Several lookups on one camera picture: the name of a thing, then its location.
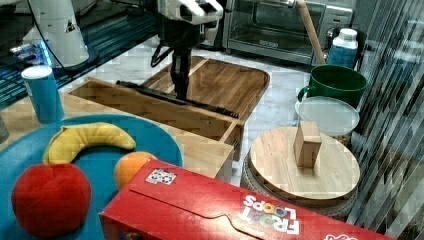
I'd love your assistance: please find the blue shaker with white lid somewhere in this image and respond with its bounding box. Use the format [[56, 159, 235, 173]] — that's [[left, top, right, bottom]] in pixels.
[[21, 65, 65, 124]]

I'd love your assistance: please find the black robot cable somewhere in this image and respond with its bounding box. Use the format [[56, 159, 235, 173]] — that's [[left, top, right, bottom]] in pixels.
[[25, 0, 71, 73]]

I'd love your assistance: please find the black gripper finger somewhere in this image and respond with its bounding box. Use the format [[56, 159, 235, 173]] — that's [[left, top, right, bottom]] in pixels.
[[170, 48, 191, 99]]

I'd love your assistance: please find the plush red apple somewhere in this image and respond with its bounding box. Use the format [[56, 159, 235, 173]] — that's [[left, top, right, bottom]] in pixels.
[[11, 164, 92, 238]]

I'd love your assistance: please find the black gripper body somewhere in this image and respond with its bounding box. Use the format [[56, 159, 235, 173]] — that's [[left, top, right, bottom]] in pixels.
[[156, 14, 200, 54]]

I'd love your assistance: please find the silver toaster oven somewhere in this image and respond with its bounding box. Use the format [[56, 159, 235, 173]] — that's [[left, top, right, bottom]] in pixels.
[[223, 0, 356, 65]]

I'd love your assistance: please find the wooden rolling pin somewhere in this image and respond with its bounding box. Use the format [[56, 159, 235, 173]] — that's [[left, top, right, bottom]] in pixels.
[[297, 0, 325, 65]]

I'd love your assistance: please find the red Froot Loops cereal box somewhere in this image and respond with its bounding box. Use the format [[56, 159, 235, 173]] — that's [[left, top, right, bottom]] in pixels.
[[100, 160, 394, 240]]

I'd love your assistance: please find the plush orange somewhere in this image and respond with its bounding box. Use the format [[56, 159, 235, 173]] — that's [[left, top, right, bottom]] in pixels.
[[114, 151, 157, 190]]

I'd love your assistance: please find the blue round plate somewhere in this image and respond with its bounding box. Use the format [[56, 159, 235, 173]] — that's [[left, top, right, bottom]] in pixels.
[[0, 114, 183, 240]]

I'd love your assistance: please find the green mug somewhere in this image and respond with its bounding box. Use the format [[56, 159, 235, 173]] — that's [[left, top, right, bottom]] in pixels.
[[297, 65, 367, 108]]

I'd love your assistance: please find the wooden serving tray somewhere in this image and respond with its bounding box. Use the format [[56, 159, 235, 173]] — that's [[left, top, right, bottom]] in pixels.
[[141, 55, 271, 122]]

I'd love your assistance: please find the blue bottle with white cap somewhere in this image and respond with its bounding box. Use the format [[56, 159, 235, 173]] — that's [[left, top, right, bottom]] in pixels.
[[327, 28, 358, 68]]

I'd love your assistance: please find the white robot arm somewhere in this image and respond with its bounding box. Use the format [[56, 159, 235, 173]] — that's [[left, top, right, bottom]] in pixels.
[[113, 0, 224, 99]]

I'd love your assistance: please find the clear plastic lidded container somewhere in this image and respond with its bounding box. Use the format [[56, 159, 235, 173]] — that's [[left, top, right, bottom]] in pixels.
[[295, 96, 360, 146]]

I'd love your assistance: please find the plush banana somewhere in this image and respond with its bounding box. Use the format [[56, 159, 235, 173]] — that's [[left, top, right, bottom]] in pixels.
[[43, 122, 136, 165]]

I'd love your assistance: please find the jar with wooden lid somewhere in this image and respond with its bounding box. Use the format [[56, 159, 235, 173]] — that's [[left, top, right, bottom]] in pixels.
[[240, 126, 360, 221]]

